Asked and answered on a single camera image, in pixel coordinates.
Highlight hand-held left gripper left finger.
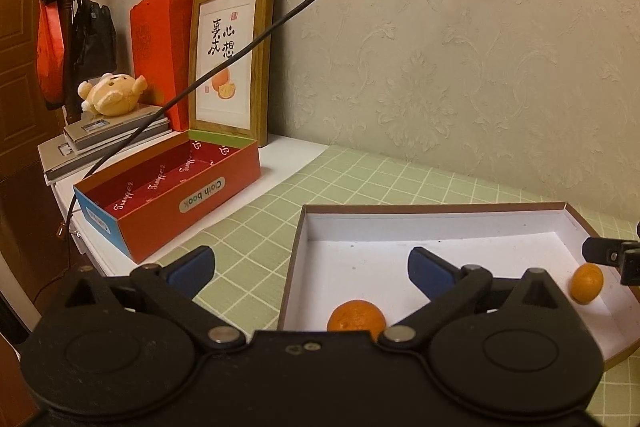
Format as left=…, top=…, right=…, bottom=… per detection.
left=55, top=246, right=248, bottom=353

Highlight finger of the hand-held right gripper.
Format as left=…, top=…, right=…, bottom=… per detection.
left=582, top=237, right=640, bottom=286

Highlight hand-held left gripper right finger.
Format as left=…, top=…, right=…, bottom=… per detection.
left=378, top=247, right=571, bottom=353

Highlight white shallow cardboard box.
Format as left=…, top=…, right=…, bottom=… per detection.
left=277, top=202, right=640, bottom=370

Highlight small orange mandarin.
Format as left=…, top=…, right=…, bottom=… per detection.
left=571, top=263, right=604, bottom=306

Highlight orange tangerine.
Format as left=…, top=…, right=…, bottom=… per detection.
left=327, top=300, right=387, bottom=344

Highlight red open cardboard box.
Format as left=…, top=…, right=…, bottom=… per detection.
left=73, top=130, right=261, bottom=264

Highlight green checked mat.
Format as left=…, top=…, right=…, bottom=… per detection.
left=182, top=144, right=640, bottom=427

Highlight grey digital scale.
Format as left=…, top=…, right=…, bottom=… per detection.
left=63, top=104, right=171, bottom=154

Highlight grey flat box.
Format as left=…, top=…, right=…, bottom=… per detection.
left=37, top=127, right=176, bottom=186

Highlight beige plush toy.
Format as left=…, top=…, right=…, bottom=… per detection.
left=77, top=73, right=149, bottom=116

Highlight red paper bag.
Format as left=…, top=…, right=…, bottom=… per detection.
left=130, top=0, right=194, bottom=130

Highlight black backpack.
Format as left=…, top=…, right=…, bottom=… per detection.
left=70, top=0, right=118, bottom=78

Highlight red hanging bag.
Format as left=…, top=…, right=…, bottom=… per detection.
left=36, top=0, right=68, bottom=110

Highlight brown wooden door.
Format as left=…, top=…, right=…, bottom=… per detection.
left=0, top=0, right=66, bottom=180

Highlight wooden picture frame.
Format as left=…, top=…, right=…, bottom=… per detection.
left=188, top=0, right=277, bottom=148

